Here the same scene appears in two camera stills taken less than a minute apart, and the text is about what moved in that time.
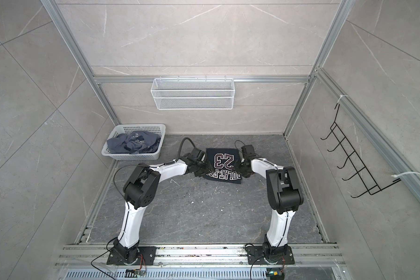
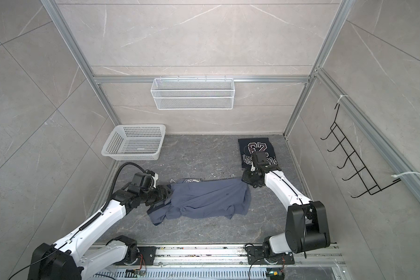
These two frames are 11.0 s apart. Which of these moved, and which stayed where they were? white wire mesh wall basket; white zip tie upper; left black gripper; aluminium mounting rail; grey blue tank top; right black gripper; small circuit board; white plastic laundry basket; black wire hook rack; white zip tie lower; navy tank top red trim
Moved: right black gripper; navy tank top red trim; left black gripper; grey blue tank top
Stayed: black wire hook rack; white zip tie upper; aluminium mounting rail; white wire mesh wall basket; small circuit board; white zip tie lower; white plastic laundry basket
